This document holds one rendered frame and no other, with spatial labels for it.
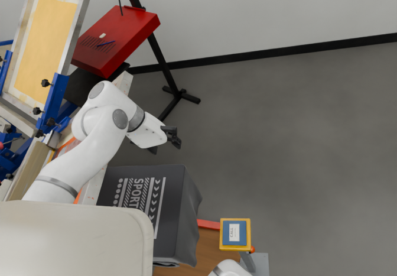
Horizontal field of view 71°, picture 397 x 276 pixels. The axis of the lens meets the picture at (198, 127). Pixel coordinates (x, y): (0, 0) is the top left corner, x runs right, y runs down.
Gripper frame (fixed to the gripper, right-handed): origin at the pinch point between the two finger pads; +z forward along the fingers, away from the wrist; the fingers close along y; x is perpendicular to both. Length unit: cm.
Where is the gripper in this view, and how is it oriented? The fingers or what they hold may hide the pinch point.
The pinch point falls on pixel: (166, 146)
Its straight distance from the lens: 87.8
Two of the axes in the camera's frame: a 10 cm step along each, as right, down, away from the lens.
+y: 8.6, -2.3, -4.6
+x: 0.8, -8.2, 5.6
